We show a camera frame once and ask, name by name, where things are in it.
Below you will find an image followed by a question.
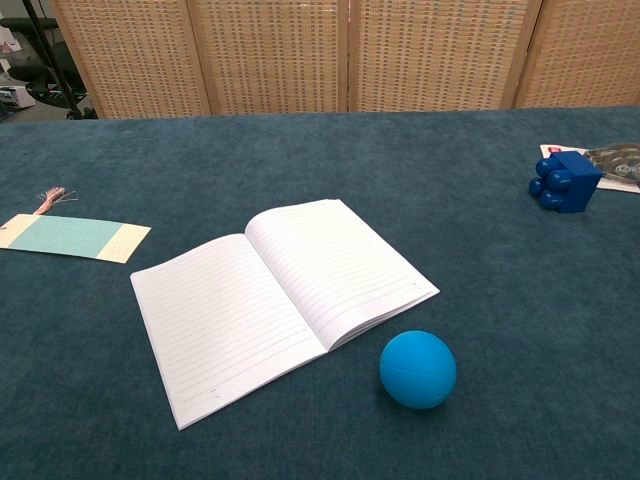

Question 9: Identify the teal cream bookmark with tassel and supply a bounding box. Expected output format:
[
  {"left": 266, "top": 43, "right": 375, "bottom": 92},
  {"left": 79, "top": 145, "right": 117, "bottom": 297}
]
[{"left": 0, "top": 186, "right": 152, "bottom": 264}]

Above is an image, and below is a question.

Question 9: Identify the open lined white notebook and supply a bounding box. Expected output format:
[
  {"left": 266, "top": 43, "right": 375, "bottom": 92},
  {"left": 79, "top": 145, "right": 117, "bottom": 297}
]
[{"left": 130, "top": 198, "right": 441, "bottom": 432}]

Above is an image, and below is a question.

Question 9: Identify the blue rubber ball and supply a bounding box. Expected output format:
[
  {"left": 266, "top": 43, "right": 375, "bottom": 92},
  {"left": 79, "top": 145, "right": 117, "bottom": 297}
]
[{"left": 378, "top": 329, "right": 458, "bottom": 411}]

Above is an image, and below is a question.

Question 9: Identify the teal table cloth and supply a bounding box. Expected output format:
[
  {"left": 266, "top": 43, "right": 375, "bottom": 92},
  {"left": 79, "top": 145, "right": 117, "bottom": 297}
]
[{"left": 0, "top": 104, "right": 640, "bottom": 480}]

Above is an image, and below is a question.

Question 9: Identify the woven wooden folding screen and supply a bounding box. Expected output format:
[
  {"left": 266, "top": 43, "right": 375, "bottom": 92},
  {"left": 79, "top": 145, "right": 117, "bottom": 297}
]
[{"left": 48, "top": 0, "right": 640, "bottom": 120}]

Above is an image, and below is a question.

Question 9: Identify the dark blue building block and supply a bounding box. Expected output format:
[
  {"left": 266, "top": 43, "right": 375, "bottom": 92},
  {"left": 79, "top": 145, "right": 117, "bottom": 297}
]
[{"left": 528, "top": 150, "right": 603, "bottom": 215}]

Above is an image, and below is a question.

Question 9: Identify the blister pack card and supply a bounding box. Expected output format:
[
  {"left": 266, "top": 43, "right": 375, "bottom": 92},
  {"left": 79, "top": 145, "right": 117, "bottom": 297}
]
[{"left": 539, "top": 142, "right": 640, "bottom": 194}]

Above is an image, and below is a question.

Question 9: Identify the black tripod stand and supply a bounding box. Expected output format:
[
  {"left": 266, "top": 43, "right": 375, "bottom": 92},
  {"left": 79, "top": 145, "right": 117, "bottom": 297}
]
[{"left": 20, "top": 0, "right": 99, "bottom": 120}]

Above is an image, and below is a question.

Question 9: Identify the white box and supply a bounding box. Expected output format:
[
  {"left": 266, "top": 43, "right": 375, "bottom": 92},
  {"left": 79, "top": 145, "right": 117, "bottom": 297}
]
[{"left": 0, "top": 85, "right": 37, "bottom": 110}]

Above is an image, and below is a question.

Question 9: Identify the black office chair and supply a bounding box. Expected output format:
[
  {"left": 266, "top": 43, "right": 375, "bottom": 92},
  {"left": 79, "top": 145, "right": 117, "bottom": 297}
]
[{"left": 0, "top": 17, "right": 89, "bottom": 109}]

